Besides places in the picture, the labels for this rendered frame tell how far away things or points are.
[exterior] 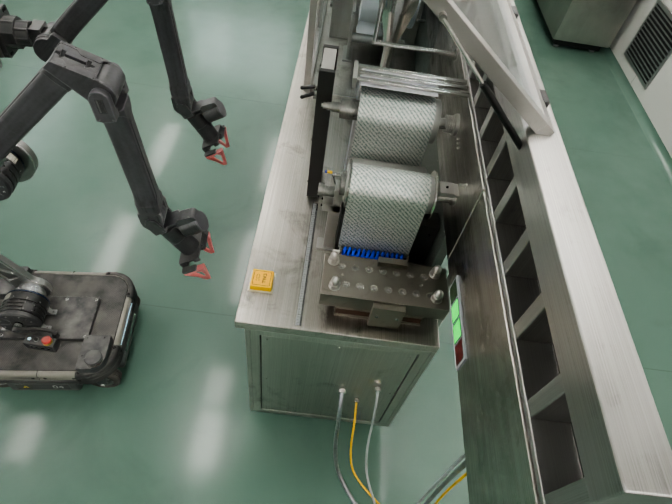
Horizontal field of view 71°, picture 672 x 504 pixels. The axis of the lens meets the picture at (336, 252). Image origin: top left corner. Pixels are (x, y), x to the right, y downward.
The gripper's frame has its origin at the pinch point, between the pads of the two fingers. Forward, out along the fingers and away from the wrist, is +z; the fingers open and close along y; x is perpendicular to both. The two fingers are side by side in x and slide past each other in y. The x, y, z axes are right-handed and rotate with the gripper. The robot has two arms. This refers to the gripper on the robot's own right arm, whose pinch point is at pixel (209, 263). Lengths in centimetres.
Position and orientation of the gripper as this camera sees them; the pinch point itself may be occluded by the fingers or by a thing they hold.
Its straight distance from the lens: 147.1
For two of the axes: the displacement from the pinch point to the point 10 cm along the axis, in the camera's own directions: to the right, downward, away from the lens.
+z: 3.9, 5.5, 7.4
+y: -0.4, -7.9, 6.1
